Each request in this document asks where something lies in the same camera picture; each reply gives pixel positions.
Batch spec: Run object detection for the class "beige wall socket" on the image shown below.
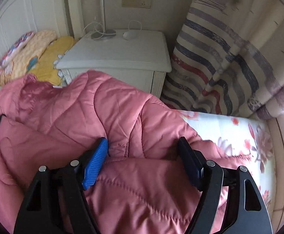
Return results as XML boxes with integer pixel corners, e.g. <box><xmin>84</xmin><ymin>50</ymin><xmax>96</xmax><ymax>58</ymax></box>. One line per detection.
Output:
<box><xmin>121</xmin><ymin>0</ymin><xmax>153</xmax><ymax>8</ymax></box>

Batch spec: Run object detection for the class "pink quilted jacket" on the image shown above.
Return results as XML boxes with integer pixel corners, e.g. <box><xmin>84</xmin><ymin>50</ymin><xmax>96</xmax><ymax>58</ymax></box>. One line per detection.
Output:
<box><xmin>0</xmin><ymin>69</ymin><xmax>252</xmax><ymax>234</ymax></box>

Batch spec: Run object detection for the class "yellow quilted blanket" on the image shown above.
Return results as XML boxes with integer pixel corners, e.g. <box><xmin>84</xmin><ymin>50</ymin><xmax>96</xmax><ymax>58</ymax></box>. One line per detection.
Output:
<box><xmin>0</xmin><ymin>30</ymin><xmax>75</xmax><ymax>87</ymax></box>

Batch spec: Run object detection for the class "orange printed pillow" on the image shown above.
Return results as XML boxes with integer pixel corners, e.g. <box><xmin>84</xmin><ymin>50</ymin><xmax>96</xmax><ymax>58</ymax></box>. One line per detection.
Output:
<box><xmin>0</xmin><ymin>31</ymin><xmax>35</xmax><ymax>89</ymax></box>

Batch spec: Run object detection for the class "striped curtain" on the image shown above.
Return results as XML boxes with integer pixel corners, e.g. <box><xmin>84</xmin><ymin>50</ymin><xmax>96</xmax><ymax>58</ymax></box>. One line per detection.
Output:
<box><xmin>160</xmin><ymin>0</ymin><xmax>284</xmax><ymax>120</ymax></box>

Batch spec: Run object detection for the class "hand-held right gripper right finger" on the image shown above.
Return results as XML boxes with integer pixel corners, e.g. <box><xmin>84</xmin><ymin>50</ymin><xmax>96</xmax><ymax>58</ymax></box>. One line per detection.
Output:
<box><xmin>177</xmin><ymin>136</ymin><xmax>273</xmax><ymax>234</ymax></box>

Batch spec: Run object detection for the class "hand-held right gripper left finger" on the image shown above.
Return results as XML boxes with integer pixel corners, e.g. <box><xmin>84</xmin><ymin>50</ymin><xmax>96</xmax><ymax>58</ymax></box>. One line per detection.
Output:
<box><xmin>13</xmin><ymin>137</ymin><xmax>109</xmax><ymax>234</ymax></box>

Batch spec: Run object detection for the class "white nightstand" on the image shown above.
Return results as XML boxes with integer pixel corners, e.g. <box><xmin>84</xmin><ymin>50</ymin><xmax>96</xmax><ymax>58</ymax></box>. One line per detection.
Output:
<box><xmin>55</xmin><ymin>29</ymin><xmax>172</xmax><ymax>95</ymax></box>

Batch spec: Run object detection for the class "white headboard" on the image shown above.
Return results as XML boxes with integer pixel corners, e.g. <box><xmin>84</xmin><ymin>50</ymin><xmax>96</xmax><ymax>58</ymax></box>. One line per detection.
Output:
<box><xmin>0</xmin><ymin>0</ymin><xmax>84</xmax><ymax>62</ymax></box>

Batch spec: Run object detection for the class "floral bed sheet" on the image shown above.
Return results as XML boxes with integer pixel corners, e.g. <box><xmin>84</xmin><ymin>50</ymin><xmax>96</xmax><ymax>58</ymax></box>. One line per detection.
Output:
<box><xmin>177</xmin><ymin>109</ymin><xmax>279</xmax><ymax>226</ymax></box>

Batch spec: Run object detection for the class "white lamp base with cord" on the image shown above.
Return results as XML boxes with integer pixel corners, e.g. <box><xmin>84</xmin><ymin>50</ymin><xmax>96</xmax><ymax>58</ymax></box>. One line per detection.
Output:
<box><xmin>91</xmin><ymin>0</ymin><xmax>117</xmax><ymax>40</ymax></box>

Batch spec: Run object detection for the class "white cable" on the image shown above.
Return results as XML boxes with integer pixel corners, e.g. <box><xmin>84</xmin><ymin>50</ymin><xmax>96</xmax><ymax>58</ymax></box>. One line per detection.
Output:
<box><xmin>82</xmin><ymin>19</ymin><xmax>142</xmax><ymax>39</ymax></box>

